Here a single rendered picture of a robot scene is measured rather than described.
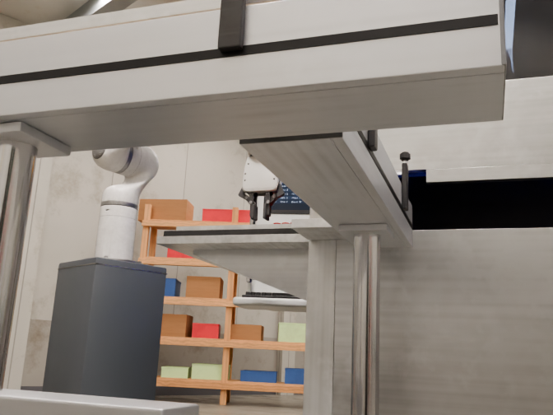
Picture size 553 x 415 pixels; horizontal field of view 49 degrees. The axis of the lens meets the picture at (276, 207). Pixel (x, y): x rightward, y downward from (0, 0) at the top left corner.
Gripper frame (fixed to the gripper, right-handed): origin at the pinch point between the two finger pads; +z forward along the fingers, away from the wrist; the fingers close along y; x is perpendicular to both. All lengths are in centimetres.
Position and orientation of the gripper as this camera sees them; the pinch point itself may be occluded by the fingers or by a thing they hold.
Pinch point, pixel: (260, 212)
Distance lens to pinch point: 161.8
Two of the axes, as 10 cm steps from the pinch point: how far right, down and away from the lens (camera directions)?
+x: -3.2, -2.4, -9.2
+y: -9.5, 0.3, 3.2
